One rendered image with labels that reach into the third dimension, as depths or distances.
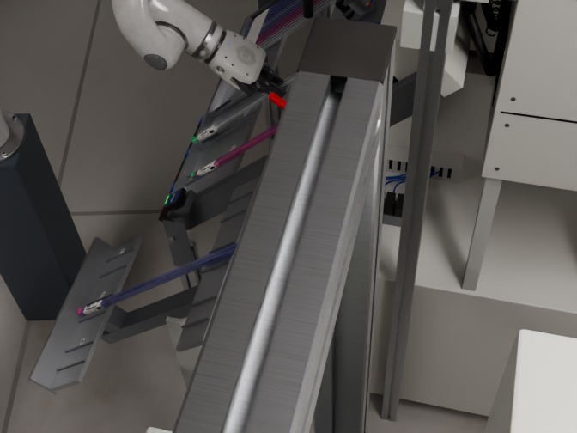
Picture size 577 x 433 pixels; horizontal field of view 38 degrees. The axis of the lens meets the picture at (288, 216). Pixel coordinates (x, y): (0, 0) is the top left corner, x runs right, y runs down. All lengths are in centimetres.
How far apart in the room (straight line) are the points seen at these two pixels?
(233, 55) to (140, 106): 148
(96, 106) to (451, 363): 171
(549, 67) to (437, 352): 93
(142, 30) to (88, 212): 133
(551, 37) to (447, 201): 76
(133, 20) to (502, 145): 71
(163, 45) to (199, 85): 157
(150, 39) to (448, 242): 80
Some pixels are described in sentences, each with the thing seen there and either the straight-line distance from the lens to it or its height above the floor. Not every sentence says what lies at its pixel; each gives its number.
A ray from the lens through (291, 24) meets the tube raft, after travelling 202.
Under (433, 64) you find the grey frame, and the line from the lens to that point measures 133.
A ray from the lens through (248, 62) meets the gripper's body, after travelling 173.
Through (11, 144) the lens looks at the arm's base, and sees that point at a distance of 213.
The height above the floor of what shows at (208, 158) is 76.
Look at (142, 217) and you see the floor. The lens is 281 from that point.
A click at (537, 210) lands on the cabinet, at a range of 202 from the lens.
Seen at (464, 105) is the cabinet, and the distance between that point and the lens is 222.
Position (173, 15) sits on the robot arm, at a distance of 169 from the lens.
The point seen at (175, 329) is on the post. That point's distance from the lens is 162.
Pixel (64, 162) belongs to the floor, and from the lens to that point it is 304.
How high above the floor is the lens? 216
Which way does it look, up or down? 52 degrees down
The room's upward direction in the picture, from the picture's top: 4 degrees counter-clockwise
